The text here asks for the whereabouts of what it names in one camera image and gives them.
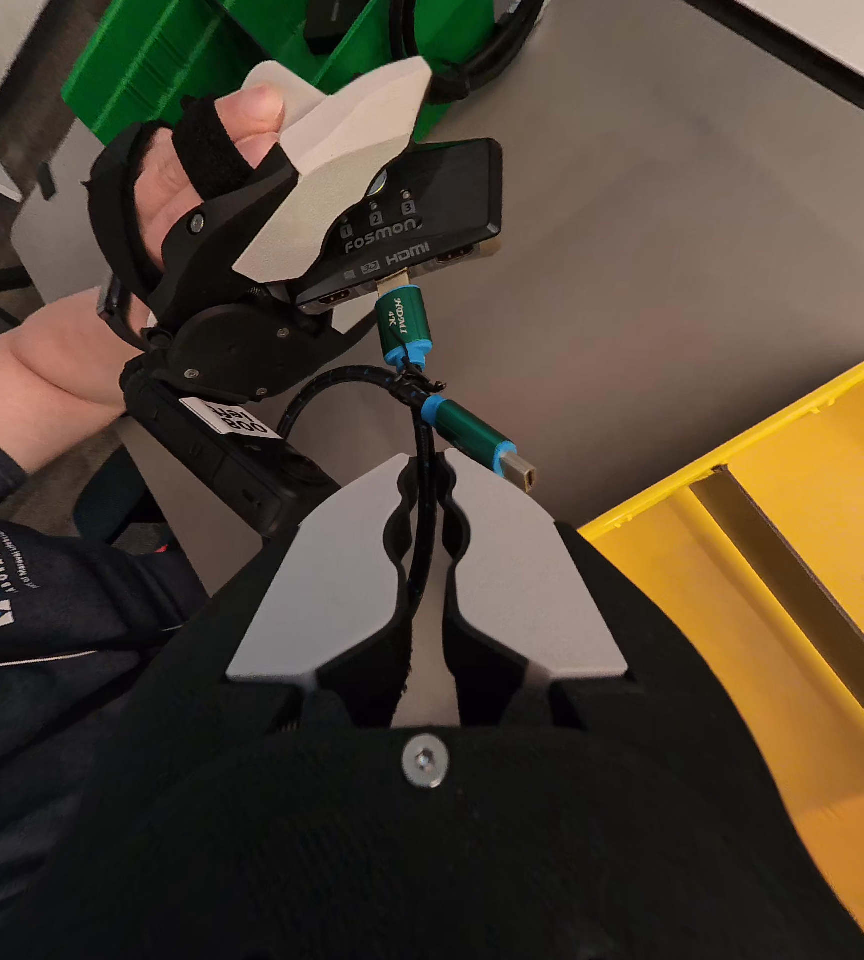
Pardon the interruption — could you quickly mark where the black braided cable green plug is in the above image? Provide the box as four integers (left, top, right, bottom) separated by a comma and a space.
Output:
273, 282, 539, 619

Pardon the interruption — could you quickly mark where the green plastic bin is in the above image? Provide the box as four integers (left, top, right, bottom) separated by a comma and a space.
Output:
60, 0, 502, 145

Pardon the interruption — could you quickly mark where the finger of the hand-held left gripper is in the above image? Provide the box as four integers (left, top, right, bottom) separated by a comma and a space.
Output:
233, 56, 434, 285

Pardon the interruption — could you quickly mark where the silver grey usb adapter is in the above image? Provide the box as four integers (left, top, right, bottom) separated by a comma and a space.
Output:
293, 137, 505, 318

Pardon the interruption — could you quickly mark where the person's left forearm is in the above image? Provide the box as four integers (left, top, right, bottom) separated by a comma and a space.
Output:
0, 285, 158, 475

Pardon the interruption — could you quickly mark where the yellow plastic bin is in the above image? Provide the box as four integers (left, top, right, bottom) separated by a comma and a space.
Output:
578, 336, 864, 960

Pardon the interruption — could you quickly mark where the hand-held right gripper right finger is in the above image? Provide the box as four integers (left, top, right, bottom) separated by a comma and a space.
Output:
441, 450, 628, 685

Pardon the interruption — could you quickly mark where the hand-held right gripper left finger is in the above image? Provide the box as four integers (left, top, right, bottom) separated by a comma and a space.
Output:
227, 455, 415, 685

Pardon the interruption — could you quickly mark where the person's left hand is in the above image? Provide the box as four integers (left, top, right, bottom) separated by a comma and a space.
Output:
132, 83, 292, 229

